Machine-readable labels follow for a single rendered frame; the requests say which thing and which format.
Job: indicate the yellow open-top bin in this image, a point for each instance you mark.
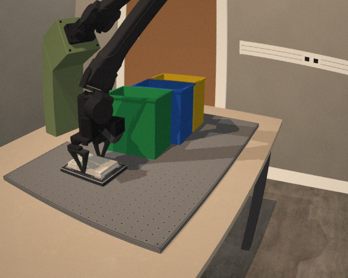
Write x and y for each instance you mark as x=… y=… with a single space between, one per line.
x=198 y=99

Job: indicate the blue open-top bin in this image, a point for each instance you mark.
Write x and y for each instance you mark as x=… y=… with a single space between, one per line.
x=181 y=106

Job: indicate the white well plate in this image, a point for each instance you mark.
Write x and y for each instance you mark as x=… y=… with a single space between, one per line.
x=96 y=165

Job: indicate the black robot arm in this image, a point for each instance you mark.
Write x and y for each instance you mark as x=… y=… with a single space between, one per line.
x=102 y=70

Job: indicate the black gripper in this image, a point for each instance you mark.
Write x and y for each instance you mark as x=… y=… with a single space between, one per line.
x=75 y=149

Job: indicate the green bin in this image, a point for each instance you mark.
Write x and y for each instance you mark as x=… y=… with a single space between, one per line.
x=147 y=121

